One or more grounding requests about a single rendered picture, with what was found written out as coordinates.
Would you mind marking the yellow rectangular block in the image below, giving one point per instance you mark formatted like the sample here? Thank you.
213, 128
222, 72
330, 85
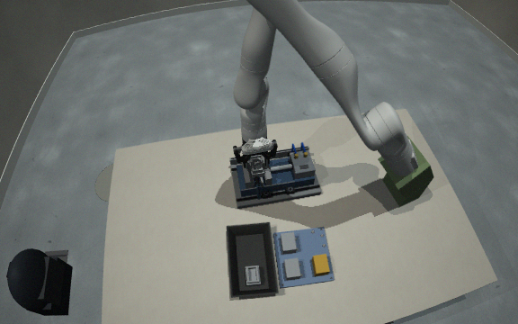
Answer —
320, 265

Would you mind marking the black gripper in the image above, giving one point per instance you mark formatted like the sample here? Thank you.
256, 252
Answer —
267, 155

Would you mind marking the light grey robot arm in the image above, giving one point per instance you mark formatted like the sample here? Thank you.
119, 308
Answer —
334, 65

